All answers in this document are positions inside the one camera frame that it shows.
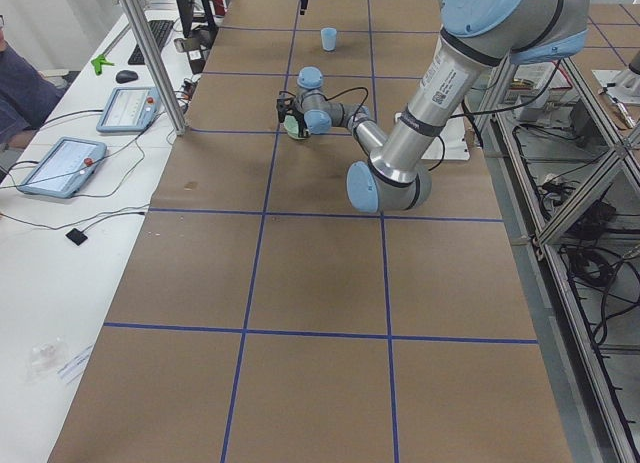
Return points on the pale green ceramic bowl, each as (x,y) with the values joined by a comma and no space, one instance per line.
(292,129)

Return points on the far blue teach pendant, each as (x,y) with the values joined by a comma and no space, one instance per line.
(129,110)

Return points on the black computer mouse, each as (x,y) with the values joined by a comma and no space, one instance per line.
(126,76)

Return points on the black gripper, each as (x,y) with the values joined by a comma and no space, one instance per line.
(299,119)

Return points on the light blue plastic cup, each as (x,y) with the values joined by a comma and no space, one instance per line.
(329,38)

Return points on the aluminium frame post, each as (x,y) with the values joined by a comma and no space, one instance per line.
(144,38)

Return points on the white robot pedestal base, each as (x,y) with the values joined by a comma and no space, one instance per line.
(448,145)

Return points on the small black square pad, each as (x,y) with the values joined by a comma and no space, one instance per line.
(76,236)

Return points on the clear plastic bag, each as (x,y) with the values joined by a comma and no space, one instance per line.
(45,359)

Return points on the black monitor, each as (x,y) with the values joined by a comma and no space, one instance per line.
(186,9)

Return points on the blue teach pendant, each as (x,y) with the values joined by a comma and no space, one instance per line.
(65,168)
(129,110)

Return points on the green plastic clamp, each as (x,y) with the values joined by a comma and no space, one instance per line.
(99,62)

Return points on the seated person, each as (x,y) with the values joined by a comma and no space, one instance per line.
(27,98)

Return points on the near blue teach pendant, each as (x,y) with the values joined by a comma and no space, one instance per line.
(65,168)

